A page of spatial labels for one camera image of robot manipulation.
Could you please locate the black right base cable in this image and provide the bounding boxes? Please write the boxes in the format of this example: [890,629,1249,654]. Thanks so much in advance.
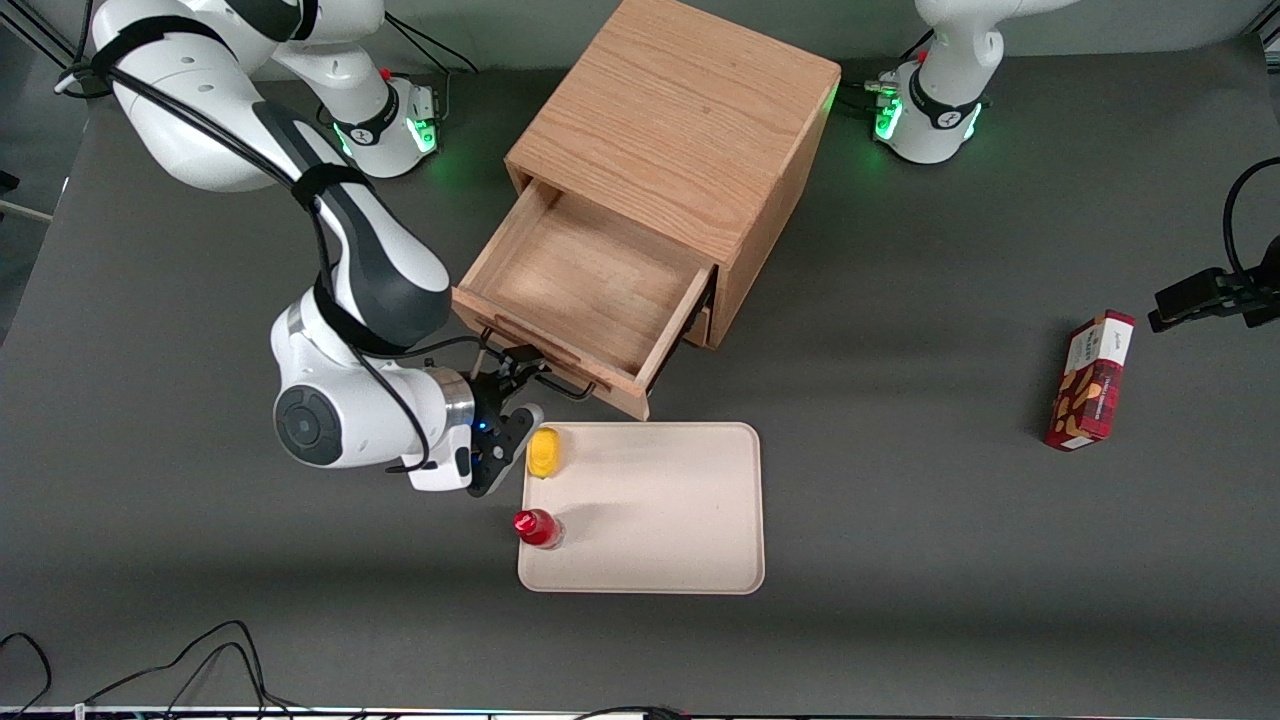
[383,17,482,127]

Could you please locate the black wire drawer handle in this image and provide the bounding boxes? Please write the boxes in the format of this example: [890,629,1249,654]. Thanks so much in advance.
[478,338,599,404]

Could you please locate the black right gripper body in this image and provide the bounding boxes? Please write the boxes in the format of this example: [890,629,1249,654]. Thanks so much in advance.
[467,368,507,442]

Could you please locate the black cable loop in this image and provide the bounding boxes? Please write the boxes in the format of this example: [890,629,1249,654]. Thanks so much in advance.
[0,631,54,717]

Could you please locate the red snack box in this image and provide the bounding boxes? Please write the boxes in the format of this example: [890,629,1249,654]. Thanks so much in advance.
[1042,309,1138,453]

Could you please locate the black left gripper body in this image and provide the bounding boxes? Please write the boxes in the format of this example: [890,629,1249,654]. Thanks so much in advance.
[1212,236,1280,331]

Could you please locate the oak wooden drawer cabinet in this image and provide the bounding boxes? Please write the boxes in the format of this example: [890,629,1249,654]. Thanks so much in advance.
[505,0,843,352]

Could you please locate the beige plastic tray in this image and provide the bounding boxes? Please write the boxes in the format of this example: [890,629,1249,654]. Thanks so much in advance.
[517,421,767,596]

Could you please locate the yellow lemon toy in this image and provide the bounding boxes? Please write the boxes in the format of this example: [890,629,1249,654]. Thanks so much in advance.
[526,426,568,481]

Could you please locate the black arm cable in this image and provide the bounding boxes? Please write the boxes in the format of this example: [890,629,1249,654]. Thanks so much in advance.
[55,0,493,477]

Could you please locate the wooden drawer without scuffs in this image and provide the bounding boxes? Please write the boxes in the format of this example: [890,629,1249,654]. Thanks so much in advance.
[451,178,720,422]

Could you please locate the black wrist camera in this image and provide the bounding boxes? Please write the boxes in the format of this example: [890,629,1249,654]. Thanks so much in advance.
[468,403,547,499]

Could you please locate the black floor cable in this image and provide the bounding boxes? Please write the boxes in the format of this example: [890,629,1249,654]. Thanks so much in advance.
[83,620,301,717]
[150,642,291,717]

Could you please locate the black left base cable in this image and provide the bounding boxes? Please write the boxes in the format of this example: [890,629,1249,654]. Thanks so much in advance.
[838,28,937,113]

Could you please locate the aluminium frame rail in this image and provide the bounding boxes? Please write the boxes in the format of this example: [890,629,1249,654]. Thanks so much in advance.
[0,0,96,71]

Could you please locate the black looped gripper cable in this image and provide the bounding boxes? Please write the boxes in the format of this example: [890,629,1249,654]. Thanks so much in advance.
[1221,156,1280,293]

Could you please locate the red capped small bottle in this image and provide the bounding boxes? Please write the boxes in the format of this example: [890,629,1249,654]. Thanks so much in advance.
[512,508,567,552]

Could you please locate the short black edge cable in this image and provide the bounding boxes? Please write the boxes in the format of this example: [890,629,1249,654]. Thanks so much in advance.
[574,704,693,720]

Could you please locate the black base cable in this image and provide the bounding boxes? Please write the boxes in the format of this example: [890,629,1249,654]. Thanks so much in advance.
[838,28,937,113]
[383,17,482,127]

